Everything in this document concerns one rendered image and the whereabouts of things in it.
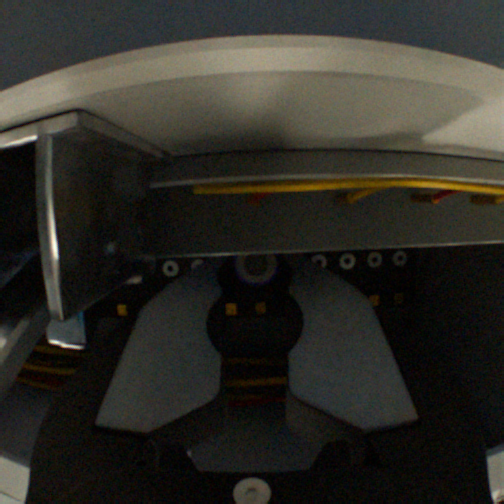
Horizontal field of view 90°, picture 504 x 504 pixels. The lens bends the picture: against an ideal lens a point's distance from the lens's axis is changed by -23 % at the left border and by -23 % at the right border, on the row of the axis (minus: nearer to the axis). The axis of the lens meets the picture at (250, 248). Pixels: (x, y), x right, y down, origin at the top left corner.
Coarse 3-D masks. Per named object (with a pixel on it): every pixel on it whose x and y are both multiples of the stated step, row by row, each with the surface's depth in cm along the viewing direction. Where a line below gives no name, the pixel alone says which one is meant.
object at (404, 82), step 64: (0, 0) 2; (64, 0) 2; (128, 0) 2; (192, 0) 2; (256, 0) 2; (320, 0) 2; (384, 0) 2; (448, 0) 2; (0, 64) 2; (64, 64) 2; (128, 64) 2; (192, 64) 2; (256, 64) 2; (320, 64) 2; (384, 64) 2; (448, 64) 2; (0, 128) 3; (128, 128) 4; (192, 128) 4; (256, 128) 5; (320, 128) 5; (384, 128) 5; (448, 128) 4
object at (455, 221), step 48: (192, 192) 8; (240, 192) 6; (288, 192) 8; (336, 192) 8; (384, 192) 8; (432, 192) 7; (480, 192) 7; (192, 240) 8; (240, 240) 8; (288, 240) 8; (336, 240) 8; (384, 240) 8; (432, 240) 8; (480, 240) 8
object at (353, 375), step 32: (288, 256) 11; (288, 288) 10; (320, 288) 10; (352, 288) 9; (288, 320) 10; (320, 320) 8; (352, 320) 8; (288, 352) 7; (320, 352) 7; (352, 352) 7; (384, 352) 7; (288, 384) 7; (320, 384) 6; (352, 384) 6; (384, 384) 6; (288, 416) 7; (320, 416) 6; (352, 416) 6; (384, 416) 6; (416, 416) 5; (352, 448) 6
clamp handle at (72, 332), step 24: (24, 288) 4; (0, 312) 3; (24, 312) 3; (48, 312) 3; (0, 336) 3; (24, 336) 3; (48, 336) 4; (72, 336) 4; (0, 360) 2; (24, 360) 3; (0, 384) 2
